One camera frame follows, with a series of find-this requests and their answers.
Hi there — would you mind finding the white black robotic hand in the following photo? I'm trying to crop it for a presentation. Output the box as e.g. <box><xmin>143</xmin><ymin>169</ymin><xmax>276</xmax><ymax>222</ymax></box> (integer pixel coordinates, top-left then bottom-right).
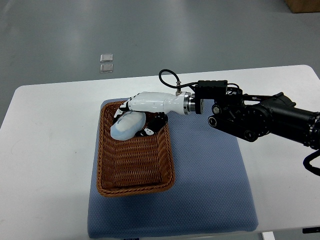
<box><xmin>112</xmin><ymin>92</ymin><xmax>195</xmax><ymax>137</ymax></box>

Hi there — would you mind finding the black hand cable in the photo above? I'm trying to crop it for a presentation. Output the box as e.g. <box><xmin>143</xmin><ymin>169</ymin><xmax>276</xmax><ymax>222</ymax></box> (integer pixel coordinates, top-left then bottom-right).
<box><xmin>158</xmin><ymin>69</ymin><xmax>198</xmax><ymax>97</ymax></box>

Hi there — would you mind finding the brown cardboard box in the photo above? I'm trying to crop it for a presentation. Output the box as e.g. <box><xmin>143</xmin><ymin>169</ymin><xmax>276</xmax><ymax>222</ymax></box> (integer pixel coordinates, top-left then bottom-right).
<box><xmin>285</xmin><ymin>0</ymin><xmax>320</xmax><ymax>14</ymax></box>

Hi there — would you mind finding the blue white plush toy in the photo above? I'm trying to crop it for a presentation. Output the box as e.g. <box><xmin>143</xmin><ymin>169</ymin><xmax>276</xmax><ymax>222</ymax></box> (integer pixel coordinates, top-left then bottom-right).
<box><xmin>110</xmin><ymin>111</ymin><xmax>146</xmax><ymax>141</ymax></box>

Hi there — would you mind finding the brown wicker basket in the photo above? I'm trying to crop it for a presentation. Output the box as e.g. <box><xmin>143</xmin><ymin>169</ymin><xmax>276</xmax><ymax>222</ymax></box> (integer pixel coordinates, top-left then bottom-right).
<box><xmin>96</xmin><ymin>100</ymin><xmax>175</xmax><ymax>197</ymax></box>

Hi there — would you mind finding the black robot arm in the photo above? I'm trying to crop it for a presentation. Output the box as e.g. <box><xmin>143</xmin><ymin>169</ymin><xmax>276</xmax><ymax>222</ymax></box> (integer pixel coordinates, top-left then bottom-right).
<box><xmin>190</xmin><ymin>80</ymin><xmax>320</xmax><ymax>176</ymax></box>

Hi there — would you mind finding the upper metal floor plate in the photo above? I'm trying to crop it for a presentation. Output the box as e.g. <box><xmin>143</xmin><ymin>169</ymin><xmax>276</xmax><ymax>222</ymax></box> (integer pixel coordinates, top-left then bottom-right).
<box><xmin>100</xmin><ymin>53</ymin><xmax>113</xmax><ymax>63</ymax></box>

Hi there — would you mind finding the blue quilted mat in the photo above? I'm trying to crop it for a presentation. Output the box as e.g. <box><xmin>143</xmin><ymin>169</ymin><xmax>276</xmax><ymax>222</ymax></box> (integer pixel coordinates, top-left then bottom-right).
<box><xmin>87</xmin><ymin>112</ymin><xmax>258</xmax><ymax>239</ymax></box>

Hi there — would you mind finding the white table leg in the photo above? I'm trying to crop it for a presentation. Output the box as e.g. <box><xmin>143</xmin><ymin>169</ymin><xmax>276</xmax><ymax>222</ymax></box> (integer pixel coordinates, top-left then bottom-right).
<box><xmin>261</xmin><ymin>231</ymin><xmax>275</xmax><ymax>240</ymax></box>

